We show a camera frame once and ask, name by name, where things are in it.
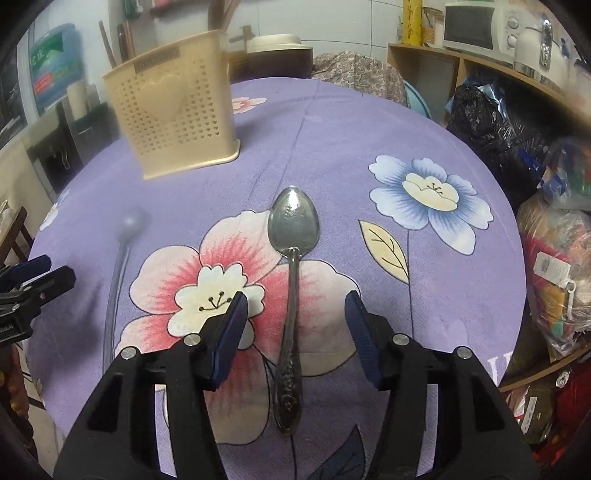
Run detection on brown wooden chopstick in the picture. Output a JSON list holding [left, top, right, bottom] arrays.
[[223, 0, 242, 32]]

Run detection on black plastic bag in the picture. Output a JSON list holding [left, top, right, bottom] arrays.
[[445, 69, 561, 204]]

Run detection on light wooden shelf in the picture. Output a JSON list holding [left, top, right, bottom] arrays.
[[387, 42, 591, 398]]

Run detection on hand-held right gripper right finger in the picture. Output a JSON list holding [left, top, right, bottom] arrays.
[[344, 291, 541, 480]]

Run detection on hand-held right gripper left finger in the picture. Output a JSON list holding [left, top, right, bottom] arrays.
[[53, 291, 250, 480]]

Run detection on purple floral tablecloth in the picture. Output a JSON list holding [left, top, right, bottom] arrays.
[[28, 76, 529, 480]]

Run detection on tall yellow box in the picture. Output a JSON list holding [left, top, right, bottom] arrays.
[[403, 0, 424, 45]]

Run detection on grey long-handled spoon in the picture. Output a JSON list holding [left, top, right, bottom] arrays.
[[102, 208, 151, 370]]

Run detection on grey water dispenser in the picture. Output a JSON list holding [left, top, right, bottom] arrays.
[[25, 83, 116, 195]]

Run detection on wooden chair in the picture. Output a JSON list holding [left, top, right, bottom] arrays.
[[0, 198, 34, 265]]

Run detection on clear bag of colourful goods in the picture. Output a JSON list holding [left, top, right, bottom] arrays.
[[516, 189, 591, 356]]

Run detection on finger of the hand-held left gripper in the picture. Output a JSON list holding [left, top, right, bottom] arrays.
[[0, 266, 77, 320], [0, 255, 51, 280]]

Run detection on light blue bin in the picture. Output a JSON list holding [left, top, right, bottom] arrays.
[[402, 78, 432, 121]]

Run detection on person's left hand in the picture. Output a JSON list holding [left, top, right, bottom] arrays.
[[0, 345, 29, 418]]

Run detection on beige perforated utensil holder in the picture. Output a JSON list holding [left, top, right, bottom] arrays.
[[102, 30, 242, 181]]

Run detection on patterned brown cloth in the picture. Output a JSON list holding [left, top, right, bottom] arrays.
[[311, 52, 411, 109]]

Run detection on brown and white rice cooker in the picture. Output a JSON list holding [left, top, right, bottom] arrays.
[[247, 34, 315, 80]]

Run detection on embossed metal spoon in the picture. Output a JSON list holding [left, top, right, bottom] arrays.
[[268, 185, 320, 435]]

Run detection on blue water bottle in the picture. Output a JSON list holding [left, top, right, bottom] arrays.
[[28, 23, 86, 112]]

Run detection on bronze faucet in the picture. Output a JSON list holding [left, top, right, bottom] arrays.
[[229, 25, 257, 49]]

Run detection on white microwave oven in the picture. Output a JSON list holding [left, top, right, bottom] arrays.
[[442, 0, 539, 65]]

